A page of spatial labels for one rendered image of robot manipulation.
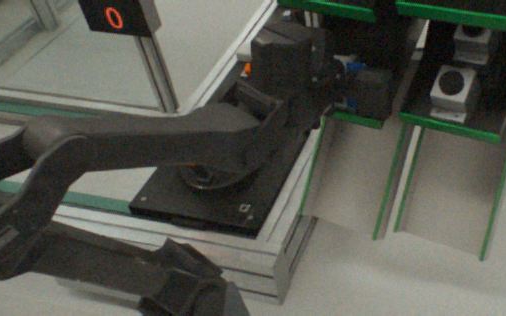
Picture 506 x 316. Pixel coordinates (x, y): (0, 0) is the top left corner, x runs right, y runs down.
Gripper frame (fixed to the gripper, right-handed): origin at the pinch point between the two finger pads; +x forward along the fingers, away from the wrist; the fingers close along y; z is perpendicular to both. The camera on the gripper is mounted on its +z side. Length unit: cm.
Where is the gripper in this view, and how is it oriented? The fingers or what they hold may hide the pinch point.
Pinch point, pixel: (336, 72)
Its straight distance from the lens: 83.1
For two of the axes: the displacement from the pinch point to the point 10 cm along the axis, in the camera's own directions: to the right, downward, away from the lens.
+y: -9.1, -1.7, 3.9
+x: 4.2, -4.4, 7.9
